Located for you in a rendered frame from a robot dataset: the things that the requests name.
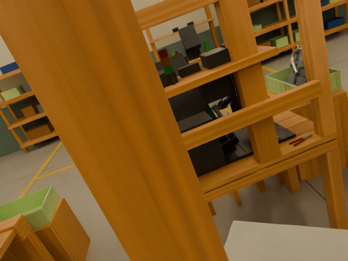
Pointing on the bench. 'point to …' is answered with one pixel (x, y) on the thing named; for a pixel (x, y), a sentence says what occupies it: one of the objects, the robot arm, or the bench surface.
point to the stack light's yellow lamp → (165, 61)
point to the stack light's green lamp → (169, 70)
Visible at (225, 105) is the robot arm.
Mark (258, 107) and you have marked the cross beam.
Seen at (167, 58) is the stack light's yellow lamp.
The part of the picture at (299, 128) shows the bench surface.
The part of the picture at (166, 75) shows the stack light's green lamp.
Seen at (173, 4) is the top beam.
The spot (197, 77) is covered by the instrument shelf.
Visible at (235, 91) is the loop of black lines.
